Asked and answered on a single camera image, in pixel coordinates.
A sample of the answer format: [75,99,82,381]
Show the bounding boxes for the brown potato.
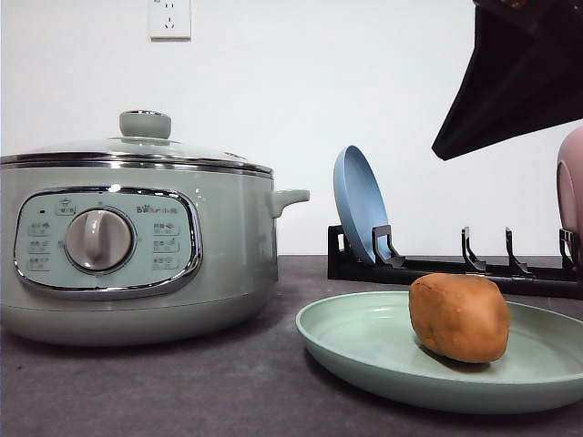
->
[408,273,511,363]

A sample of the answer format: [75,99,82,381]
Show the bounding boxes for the pink plate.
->
[557,126,583,264]

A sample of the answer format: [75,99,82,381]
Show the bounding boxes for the white wall socket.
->
[146,0,192,44]

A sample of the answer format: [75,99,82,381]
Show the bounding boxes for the green electric steamer pot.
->
[0,168,310,347]

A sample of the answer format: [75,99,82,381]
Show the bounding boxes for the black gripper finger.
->
[432,0,583,160]

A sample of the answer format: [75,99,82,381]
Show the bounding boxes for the blue plate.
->
[333,145,389,264]

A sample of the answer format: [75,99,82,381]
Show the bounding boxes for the green plate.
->
[295,291,583,414]

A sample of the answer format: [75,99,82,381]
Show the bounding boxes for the black plate rack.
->
[328,225,583,300]

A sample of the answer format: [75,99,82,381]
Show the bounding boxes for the glass steamer lid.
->
[0,109,274,176]

